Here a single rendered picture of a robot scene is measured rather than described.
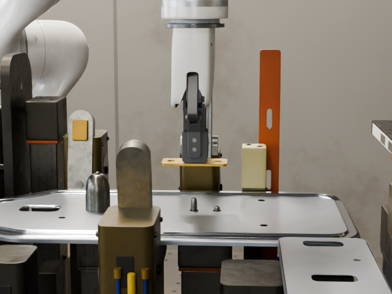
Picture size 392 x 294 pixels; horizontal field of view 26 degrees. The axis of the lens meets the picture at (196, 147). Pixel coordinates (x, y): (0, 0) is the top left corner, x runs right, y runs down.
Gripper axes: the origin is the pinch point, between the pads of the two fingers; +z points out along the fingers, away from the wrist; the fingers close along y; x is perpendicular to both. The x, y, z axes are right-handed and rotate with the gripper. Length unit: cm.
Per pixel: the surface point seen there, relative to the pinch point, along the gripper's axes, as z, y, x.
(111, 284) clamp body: 10.3, 24.9, -7.2
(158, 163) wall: 50, -245, -30
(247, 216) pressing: 8.7, 2.6, 6.8
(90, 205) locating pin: 7.8, 1.4, -13.5
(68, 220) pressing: 8.6, 6.1, -15.4
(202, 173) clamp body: 6.5, -13.1, 0.3
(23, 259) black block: 9.6, 19.2, -17.8
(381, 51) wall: 2, -238, 61
